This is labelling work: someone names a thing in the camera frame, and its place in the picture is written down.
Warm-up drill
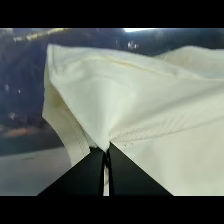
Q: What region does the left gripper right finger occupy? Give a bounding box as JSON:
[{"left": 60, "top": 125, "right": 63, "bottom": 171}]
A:
[{"left": 107, "top": 142, "right": 173, "bottom": 197}]

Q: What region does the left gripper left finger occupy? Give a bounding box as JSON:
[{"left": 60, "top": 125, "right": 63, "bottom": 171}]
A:
[{"left": 37, "top": 146, "right": 106, "bottom": 197}]

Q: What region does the pale yellow shirt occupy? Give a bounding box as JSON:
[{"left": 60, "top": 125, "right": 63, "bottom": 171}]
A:
[{"left": 41, "top": 43, "right": 224, "bottom": 197}]

